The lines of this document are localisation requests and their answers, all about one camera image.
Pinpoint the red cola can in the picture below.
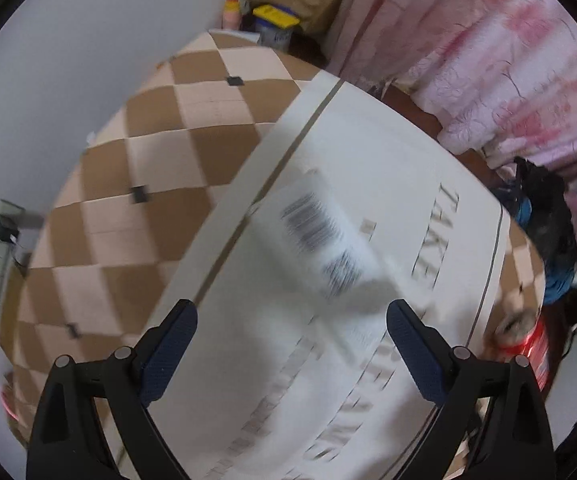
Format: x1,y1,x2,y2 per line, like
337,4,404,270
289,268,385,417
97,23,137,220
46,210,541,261
494,310,549,390

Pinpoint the white barcode box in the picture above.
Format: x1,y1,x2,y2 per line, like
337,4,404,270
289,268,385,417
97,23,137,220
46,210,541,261
249,171,403,365

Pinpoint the black charger plug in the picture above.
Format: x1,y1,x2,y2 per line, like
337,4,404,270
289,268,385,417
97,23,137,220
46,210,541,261
0,214,19,245

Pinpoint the blue and black clothes pile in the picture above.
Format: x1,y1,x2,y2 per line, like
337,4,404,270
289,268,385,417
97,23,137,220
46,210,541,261
493,156,577,306

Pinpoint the checkered tablecloth with text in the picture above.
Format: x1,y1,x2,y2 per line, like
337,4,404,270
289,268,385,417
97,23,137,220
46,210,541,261
13,32,545,479

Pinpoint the pink floral curtain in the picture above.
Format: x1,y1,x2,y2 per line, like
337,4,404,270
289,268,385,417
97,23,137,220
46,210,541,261
325,0,577,236

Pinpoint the yellow lid blue tin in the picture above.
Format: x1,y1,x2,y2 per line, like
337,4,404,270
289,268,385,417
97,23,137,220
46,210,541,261
253,3,301,52

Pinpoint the orange cap bottle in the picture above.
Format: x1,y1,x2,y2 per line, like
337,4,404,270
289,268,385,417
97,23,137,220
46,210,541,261
221,0,242,30

